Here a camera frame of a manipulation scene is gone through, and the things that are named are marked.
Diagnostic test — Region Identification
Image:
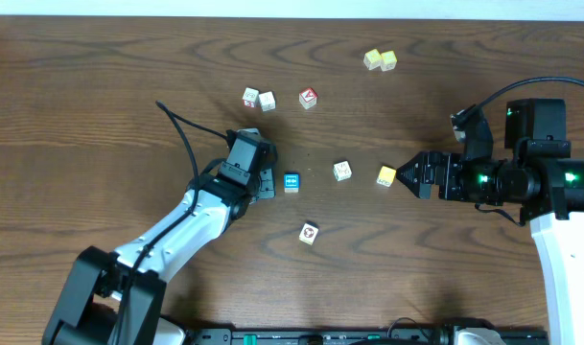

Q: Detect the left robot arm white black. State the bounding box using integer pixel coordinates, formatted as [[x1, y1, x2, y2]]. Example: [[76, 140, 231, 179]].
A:
[[42, 134, 278, 344]]

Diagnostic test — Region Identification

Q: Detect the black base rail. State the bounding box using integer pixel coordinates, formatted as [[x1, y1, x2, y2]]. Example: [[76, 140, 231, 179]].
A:
[[185, 317, 549, 345]]

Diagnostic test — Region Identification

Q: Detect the white green wooden block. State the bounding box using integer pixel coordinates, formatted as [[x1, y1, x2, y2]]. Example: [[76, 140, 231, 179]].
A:
[[333, 161, 352, 181]]

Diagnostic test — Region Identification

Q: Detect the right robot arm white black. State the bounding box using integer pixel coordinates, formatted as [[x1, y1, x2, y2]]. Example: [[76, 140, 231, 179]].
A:
[[396, 99, 584, 344]]

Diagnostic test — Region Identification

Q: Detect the red letter A block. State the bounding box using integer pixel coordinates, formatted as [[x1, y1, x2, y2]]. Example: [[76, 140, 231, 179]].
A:
[[299, 87, 318, 109]]

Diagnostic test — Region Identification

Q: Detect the pale yellow far block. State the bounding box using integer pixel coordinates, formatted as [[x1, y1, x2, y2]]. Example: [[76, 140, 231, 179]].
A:
[[363, 49, 383, 70]]

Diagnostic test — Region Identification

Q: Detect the brown circle wooden block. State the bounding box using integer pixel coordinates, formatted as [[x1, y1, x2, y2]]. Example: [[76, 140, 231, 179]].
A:
[[299, 223, 319, 245]]

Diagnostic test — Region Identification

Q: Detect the white red wooden block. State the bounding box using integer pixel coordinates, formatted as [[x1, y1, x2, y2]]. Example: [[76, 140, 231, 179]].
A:
[[242, 87, 259, 108]]

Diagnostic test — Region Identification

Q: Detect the yellow block near centre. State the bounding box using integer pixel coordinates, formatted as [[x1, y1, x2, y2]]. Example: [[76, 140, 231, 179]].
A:
[[376, 166, 396, 187]]

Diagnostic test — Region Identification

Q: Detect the yellow far right block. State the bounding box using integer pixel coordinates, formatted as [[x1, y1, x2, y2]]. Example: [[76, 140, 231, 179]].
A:
[[380, 51, 398, 72]]

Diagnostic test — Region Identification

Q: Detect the white letter wooden block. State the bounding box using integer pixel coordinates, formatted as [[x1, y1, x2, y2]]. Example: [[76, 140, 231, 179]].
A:
[[258, 91, 276, 112]]

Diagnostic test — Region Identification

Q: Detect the blue top wooden block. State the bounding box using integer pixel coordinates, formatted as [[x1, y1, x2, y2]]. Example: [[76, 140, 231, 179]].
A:
[[284, 173, 300, 193]]

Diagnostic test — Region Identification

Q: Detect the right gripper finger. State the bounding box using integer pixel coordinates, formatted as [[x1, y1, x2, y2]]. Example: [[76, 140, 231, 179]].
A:
[[397, 150, 432, 173], [400, 172, 434, 198]]

